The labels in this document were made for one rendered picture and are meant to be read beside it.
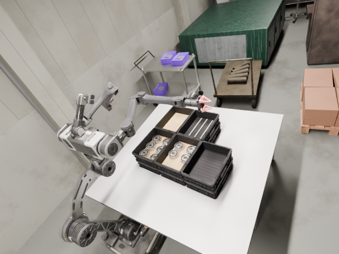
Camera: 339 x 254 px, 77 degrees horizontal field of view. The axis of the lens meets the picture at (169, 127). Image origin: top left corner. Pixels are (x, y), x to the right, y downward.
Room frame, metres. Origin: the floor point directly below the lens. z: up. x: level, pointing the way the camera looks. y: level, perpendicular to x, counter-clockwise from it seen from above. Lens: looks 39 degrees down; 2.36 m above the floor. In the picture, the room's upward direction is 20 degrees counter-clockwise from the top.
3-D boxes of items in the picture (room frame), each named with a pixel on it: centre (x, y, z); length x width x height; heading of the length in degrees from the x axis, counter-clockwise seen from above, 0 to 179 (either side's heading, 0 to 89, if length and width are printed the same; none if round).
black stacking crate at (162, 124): (1.86, -0.09, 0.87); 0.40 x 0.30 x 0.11; 133
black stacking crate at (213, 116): (1.64, -0.29, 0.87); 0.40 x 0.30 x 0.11; 133
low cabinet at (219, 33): (4.89, -2.23, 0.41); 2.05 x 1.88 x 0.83; 137
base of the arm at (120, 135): (1.20, 0.36, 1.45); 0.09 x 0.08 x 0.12; 47
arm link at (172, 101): (1.48, -0.01, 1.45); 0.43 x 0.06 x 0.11; 48
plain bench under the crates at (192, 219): (1.52, -0.06, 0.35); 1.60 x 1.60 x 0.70; 47
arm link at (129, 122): (1.43, 0.22, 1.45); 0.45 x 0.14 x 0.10; 168
